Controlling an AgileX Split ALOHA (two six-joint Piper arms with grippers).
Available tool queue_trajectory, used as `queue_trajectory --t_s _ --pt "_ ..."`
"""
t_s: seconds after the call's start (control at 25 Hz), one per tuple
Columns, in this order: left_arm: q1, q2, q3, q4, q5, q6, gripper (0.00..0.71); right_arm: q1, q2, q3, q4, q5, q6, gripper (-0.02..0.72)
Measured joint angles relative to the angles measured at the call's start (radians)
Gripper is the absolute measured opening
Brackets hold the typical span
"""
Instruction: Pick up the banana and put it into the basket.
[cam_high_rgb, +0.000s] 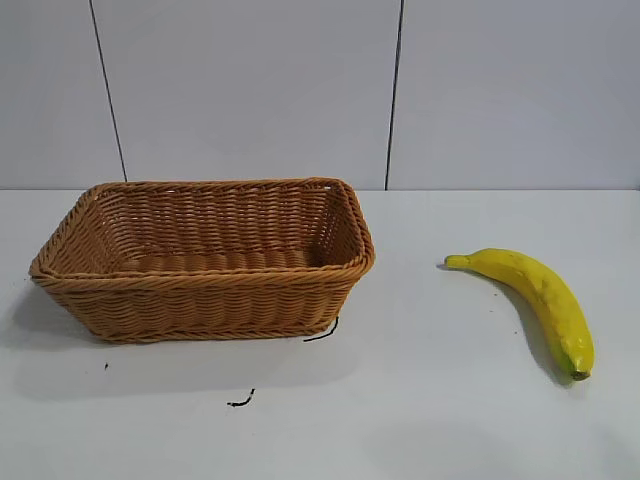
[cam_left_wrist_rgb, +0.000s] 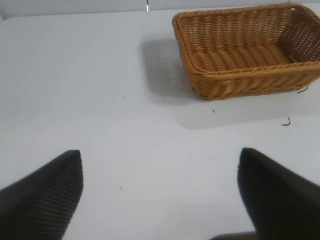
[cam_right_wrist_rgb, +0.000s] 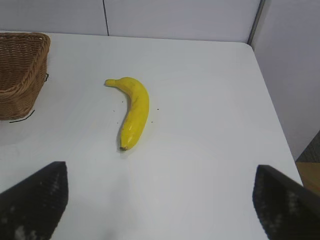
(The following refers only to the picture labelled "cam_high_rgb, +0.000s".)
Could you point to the yellow banana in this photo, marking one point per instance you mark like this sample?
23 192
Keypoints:
545 295

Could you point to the brown woven wicker basket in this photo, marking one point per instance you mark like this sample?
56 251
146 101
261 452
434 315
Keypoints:
200 300

